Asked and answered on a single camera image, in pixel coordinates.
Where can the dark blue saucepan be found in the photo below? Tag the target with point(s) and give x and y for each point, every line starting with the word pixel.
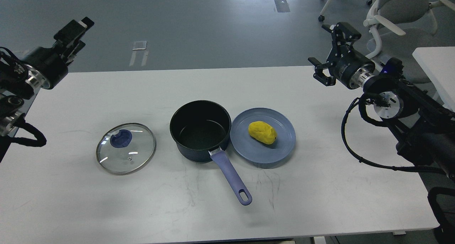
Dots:
pixel 201 130

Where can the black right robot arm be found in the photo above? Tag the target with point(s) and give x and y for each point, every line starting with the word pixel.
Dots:
pixel 423 128

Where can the glass lid blue knob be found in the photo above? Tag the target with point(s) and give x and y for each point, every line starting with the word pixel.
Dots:
pixel 126 148

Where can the grey white office chair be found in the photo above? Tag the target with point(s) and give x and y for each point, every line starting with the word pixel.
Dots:
pixel 398 28

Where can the white side table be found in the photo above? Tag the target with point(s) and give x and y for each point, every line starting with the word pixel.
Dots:
pixel 439 65

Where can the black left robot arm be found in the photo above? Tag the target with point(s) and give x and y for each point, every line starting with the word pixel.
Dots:
pixel 21 80

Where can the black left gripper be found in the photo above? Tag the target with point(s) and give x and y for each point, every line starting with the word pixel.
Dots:
pixel 53 66

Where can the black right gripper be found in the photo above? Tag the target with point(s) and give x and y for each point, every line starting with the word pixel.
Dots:
pixel 348 63

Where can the white chair base with casters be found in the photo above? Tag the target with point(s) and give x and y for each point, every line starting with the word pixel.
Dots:
pixel 341 0

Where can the blue plate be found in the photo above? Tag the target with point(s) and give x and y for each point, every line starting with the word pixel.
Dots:
pixel 255 152

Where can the yellow potato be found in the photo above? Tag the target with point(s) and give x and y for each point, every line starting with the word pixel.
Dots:
pixel 262 132

